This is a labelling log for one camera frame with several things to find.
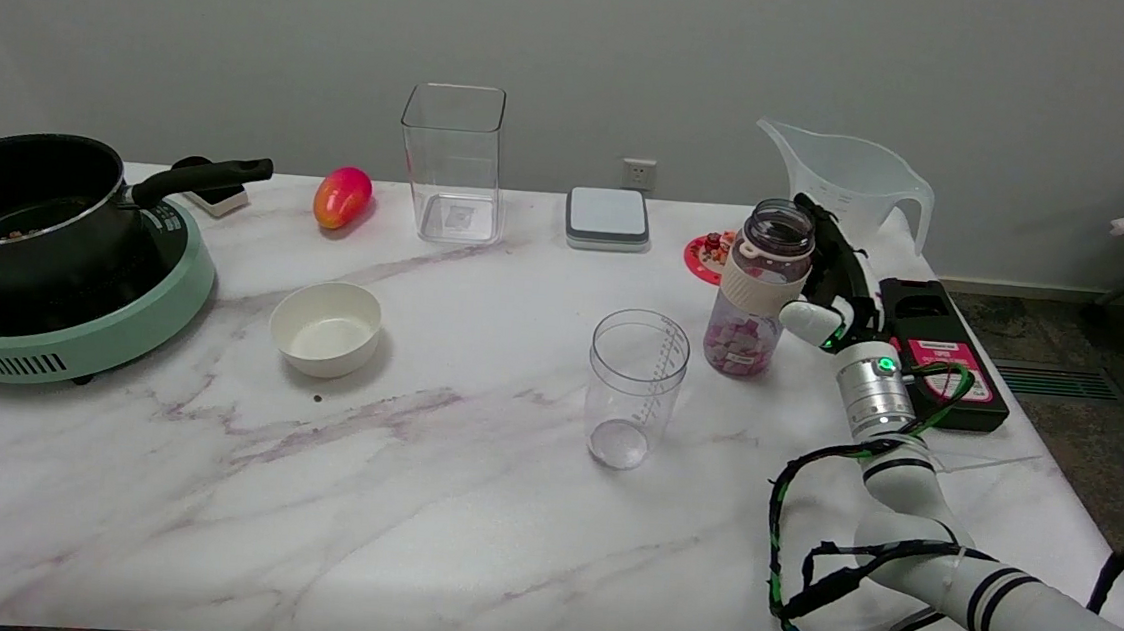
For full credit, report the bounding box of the black saucepan with handle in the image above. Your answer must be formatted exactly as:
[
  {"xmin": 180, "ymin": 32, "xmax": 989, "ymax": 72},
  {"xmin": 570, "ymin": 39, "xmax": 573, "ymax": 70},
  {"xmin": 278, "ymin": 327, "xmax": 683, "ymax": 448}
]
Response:
[{"xmin": 0, "ymin": 129, "xmax": 276, "ymax": 318}]

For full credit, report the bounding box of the clear plastic measuring tumbler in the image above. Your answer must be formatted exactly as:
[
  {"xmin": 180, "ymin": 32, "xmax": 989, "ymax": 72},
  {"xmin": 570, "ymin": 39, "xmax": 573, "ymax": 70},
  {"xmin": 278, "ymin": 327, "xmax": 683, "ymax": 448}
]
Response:
[{"xmin": 580, "ymin": 305, "xmax": 695, "ymax": 476}]

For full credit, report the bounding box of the white grey square lid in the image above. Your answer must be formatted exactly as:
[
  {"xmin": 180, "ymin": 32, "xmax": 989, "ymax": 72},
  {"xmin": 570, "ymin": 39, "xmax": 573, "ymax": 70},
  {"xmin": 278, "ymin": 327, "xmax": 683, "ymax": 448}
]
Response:
[{"xmin": 562, "ymin": 185, "xmax": 655, "ymax": 256}]

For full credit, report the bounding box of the white bowl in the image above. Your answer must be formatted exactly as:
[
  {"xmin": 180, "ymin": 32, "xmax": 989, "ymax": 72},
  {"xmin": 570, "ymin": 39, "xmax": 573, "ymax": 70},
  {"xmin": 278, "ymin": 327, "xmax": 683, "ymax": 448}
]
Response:
[{"xmin": 265, "ymin": 277, "xmax": 386, "ymax": 384}]

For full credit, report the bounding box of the red yellow toy mango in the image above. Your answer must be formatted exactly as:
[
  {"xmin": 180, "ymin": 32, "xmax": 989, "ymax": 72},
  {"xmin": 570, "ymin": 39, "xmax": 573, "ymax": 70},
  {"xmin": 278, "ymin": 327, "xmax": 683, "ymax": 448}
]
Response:
[{"xmin": 311, "ymin": 164, "xmax": 376, "ymax": 234}]

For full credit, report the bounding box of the black device with red label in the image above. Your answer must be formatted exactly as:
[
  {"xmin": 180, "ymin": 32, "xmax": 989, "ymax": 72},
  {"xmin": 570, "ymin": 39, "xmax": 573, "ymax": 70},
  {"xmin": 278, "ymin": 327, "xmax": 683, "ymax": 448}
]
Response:
[{"xmin": 864, "ymin": 275, "xmax": 1021, "ymax": 436}]

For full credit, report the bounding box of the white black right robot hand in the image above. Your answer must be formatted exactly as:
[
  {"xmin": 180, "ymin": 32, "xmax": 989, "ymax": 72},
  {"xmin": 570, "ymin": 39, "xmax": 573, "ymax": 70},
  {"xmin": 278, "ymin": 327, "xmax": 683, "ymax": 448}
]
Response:
[{"xmin": 776, "ymin": 192, "xmax": 900, "ymax": 359}]

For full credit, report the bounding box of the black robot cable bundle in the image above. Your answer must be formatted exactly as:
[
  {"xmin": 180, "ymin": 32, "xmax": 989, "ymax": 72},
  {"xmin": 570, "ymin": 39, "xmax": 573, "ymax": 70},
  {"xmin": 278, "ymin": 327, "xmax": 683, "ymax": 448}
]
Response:
[{"xmin": 759, "ymin": 348, "xmax": 1124, "ymax": 631}]

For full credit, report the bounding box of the white black small box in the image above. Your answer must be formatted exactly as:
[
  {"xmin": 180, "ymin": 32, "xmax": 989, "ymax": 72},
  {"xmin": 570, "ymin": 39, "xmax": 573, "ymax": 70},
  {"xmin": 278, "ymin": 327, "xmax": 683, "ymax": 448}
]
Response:
[{"xmin": 168, "ymin": 155, "xmax": 254, "ymax": 222}]

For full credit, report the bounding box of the red round coaster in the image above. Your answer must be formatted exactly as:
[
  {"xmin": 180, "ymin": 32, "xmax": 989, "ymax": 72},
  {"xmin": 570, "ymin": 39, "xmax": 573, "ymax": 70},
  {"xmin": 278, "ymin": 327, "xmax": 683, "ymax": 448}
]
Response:
[{"xmin": 681, "ymin": 227, "xmax": 738, "ymax": 288}]

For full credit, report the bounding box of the translucent plastic measuring jug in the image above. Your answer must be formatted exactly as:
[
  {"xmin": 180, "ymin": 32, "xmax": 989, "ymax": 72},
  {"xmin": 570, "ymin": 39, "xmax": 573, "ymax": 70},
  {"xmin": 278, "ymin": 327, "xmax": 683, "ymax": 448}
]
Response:
[{"xmin": 744, "ymin": 118, "xmax": 940, "ymax": 281}]

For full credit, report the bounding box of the clear bottle with pink contents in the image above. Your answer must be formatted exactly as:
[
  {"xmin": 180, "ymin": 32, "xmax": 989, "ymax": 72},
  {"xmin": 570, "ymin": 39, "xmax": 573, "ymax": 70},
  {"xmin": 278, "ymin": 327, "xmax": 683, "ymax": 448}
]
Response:
[{"xmin": 701, "ymin": 194, "xmax": 820, "ymax": 385}]

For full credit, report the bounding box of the clear square container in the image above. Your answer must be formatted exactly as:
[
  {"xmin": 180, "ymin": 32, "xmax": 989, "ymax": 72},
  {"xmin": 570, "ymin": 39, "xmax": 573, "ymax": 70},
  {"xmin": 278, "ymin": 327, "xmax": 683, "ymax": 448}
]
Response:
[{"xmin": 391, "ymin": 80, "xmax": 515, "ymax": 249}]

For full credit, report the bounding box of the green induction cooker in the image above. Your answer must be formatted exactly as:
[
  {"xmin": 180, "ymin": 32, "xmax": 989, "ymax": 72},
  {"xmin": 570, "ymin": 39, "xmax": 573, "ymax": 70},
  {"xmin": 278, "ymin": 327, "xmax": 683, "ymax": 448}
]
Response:
[{"xmin": 0, "ymin": 183, "xmax": 223, "ymax": 401}]

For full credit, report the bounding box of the floor vent grille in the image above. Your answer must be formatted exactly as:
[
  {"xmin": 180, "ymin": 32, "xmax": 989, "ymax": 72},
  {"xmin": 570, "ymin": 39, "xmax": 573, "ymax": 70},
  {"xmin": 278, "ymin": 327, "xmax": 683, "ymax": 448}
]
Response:
[{"xmin": 989, "ymin": 357, "xmax": 1123, "ymax": 402}]

